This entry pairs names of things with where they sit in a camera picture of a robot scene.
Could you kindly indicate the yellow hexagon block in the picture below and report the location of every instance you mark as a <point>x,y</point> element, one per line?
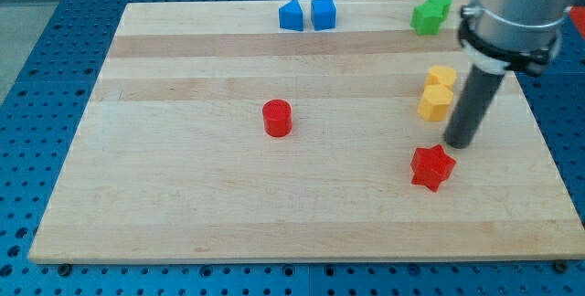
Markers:
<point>434,103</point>

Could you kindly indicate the wooden board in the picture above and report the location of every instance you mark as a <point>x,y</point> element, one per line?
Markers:
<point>170,163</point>

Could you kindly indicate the blue triangle block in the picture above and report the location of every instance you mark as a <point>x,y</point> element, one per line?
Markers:
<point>291,16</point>

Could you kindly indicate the red star block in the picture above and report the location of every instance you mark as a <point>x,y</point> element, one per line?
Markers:
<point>431,167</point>

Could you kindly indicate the blue cube block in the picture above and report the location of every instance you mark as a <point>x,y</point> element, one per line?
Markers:
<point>323,14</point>

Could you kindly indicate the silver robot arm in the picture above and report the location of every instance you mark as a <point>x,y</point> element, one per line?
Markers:
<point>501,36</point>

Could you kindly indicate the green star block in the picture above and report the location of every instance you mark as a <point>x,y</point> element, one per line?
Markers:
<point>426,19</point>

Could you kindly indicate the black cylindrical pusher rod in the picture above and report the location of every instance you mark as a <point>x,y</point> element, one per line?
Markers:
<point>478,93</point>

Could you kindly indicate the red cylinder block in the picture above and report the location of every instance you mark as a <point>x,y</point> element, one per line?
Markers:
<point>277,117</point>

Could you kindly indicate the red object at edge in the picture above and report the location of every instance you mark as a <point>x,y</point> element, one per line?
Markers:
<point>577,16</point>

